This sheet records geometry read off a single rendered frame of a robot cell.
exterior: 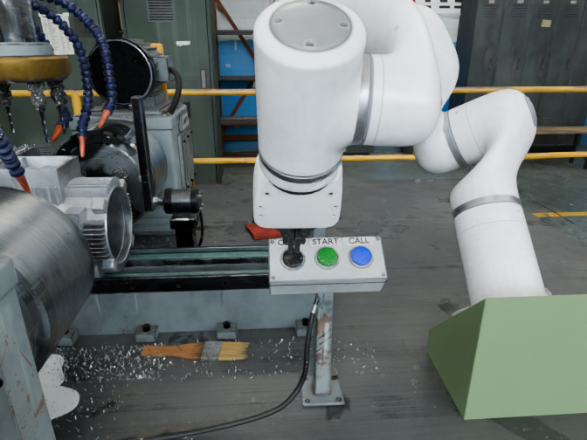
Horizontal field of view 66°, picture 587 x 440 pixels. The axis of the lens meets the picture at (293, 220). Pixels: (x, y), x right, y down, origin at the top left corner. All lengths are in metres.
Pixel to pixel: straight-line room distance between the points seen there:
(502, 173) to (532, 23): 5.45
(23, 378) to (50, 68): 0.52
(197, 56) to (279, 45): 3.72
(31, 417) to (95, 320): 0.43
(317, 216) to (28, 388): 0.37
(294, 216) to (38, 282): 0.32
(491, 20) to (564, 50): 1.00
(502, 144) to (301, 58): 0.62
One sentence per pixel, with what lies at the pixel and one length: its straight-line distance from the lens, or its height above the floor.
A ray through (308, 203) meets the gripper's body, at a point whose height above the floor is 1.20.
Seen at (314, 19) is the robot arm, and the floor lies 1.37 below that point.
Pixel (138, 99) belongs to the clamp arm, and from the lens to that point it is 1.03.
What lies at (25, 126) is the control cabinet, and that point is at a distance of 4.54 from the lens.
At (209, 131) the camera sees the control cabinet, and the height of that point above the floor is 0.61.
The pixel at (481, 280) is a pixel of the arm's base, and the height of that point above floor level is 0.98.
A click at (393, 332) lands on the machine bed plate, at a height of 0.80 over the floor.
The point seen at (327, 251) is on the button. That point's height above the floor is 1.07.
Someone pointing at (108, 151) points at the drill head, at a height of 1.12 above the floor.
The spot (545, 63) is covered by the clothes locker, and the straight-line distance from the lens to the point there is 6.44.
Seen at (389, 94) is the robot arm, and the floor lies 1.32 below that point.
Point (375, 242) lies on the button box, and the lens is 0.69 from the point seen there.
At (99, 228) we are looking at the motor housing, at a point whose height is 1.04.
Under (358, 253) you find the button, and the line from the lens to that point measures 0.67.
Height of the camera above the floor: 1.36
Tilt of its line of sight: 22 degrees down
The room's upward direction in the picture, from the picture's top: straight up
